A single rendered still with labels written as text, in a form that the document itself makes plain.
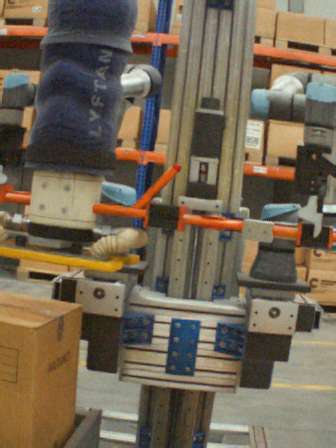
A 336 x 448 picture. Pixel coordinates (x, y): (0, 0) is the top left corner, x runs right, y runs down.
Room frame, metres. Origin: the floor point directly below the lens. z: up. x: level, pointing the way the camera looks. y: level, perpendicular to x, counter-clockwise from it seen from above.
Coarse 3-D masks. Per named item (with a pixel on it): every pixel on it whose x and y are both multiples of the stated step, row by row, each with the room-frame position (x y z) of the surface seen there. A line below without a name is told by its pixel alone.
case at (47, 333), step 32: (0, 320) 1.72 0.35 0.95; (32, 320) 1.78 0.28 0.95; (64, 320) 1.93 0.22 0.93; (0, 352) 1.72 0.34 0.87; (32, 352) 1.71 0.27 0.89; (64, 352) 1.95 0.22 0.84; (0, 384) 1.72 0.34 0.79; (32, 384) 1.71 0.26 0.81; (64, 384) 1.97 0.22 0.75; (0, 416) 1.72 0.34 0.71; (32, 416) 1.71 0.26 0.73; (64, 416) 1.99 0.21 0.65
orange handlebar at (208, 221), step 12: (12, 192) 2.21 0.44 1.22; (24, 192) 2.21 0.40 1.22; (96, 204) 1.88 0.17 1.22; (108, 204) 1.92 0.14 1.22; (132, 216) 1.87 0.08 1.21; (144, 216) 1.86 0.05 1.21; (192, 216) 1.84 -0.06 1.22; (204, 216) 1.84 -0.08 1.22; (216, 216) 1.85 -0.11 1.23; (216, 228) 1.83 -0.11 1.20; (228, 228) 1.83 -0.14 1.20; (240, 228) 1.82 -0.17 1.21; (276, 228) 1.81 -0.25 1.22; (288, 228) 1.81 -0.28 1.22
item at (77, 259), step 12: (24, 240) 1.83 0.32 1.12; (0, 252) 1.80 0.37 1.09; (12, 252) 1.79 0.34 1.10; (24, 252) 1.79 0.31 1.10; (36, 252) 1.79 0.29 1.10; (48, 252) 1.79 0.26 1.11; (60, 252) 1.81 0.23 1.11; (72, 252) 1.81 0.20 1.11; (60, 264) 1.77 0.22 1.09; (72, 264) 1.77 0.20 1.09; (84, 264) 1.76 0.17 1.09; (96, 264) 1.76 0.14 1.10; (108, 264) 1.75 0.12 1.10; (120, 264) 1.83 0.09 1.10
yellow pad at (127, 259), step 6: (6, 240) 2.00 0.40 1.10; (12, 240) 2.01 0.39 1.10; (96, 240) 1.99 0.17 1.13; (36, 246) 1.98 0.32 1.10; (42, 246) 1.98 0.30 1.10; (84, 252) 1.96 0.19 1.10; (90, 252) 1.96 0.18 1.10; (126, 252) 2.01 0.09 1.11; (114, 258) 1.95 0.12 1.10; (120, 258) 1.94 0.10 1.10; (126, 258) 1.94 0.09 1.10; (132, 258) 1.96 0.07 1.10; (138, 258) 2.02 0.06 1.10; (126, 264) 1.94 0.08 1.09; (132, 264) 1.96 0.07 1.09
